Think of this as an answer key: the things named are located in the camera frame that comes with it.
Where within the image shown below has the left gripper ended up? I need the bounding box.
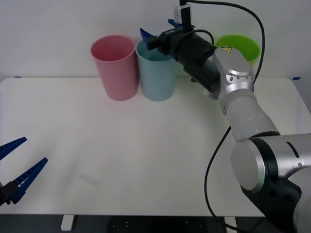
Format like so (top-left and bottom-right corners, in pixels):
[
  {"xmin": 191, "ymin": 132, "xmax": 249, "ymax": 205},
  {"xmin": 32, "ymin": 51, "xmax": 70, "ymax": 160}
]
[{"xmin": 0, "ymin": 136, "xmax": 49, "ymax": 207}]

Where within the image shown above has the white table leg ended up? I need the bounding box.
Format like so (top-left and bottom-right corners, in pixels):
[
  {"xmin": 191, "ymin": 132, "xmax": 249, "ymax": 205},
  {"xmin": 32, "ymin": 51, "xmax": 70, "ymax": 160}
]
[{"xmin": 60, "ymin": 215, "xmax": 74, "ymax": 232}]

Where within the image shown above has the pale blue plastic bin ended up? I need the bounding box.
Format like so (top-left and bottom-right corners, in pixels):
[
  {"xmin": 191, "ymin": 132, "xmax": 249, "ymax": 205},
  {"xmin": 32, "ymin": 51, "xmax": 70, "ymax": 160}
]
[{"xmin": 135, "ymin": 35, "xmax": 179, "ymax": 102}]

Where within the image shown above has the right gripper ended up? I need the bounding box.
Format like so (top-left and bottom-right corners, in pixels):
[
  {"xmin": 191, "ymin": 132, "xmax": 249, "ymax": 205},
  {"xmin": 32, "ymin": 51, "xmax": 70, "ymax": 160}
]
[{"xmin": 139, "ymin": 18, "xmax": 195, "ymax": 61}]

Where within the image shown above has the green plastic bin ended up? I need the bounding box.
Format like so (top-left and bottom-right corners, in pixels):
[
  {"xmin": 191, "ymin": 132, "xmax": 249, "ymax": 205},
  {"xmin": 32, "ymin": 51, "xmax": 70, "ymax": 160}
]
[{"xmin": 216, "ymin": 34, "xmax": 262, "ymax": 71}]

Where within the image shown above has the pink plastic bin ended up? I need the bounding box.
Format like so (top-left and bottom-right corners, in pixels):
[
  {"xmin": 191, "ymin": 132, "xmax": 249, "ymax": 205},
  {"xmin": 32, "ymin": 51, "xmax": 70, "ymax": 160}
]
[{"xmin": 90, "ymin": 35, "xmax": 139, "ymax": 101}]

